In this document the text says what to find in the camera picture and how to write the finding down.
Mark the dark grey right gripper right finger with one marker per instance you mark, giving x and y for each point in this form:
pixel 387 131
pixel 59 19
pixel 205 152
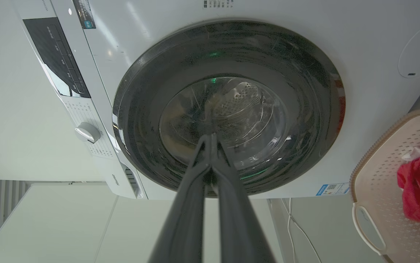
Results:
pixel 239 226

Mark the beige perforated laundry basket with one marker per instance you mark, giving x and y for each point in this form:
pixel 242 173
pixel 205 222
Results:
pixel 381 175

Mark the silver washing machine control knob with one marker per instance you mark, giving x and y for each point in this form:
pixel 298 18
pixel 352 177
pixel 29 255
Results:
pixel 87 132

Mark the white cloth piece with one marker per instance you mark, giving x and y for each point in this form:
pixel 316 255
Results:
pixel 411 153

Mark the round dark washing machine door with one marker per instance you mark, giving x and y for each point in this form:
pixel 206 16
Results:
pixel 268 73

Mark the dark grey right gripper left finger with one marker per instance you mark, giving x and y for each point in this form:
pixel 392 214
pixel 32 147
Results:
pixel 180 226

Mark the white front-load washing machine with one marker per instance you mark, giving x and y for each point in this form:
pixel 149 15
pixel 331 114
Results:
pixel 359 91

